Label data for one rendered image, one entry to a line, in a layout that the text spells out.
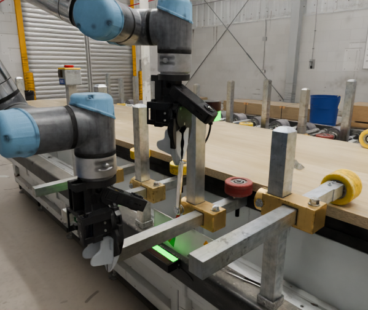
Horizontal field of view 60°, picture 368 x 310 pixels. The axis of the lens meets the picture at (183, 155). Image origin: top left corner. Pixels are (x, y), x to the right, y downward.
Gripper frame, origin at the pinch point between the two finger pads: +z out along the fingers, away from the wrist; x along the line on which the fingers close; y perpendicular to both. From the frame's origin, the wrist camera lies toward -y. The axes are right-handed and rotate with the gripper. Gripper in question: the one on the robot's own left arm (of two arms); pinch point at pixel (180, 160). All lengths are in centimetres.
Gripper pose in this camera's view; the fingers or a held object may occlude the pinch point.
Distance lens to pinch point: 75.9
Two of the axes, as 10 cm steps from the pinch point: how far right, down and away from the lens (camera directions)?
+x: -4.6, 2.4, -8.5
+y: -8.9, -1.5, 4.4
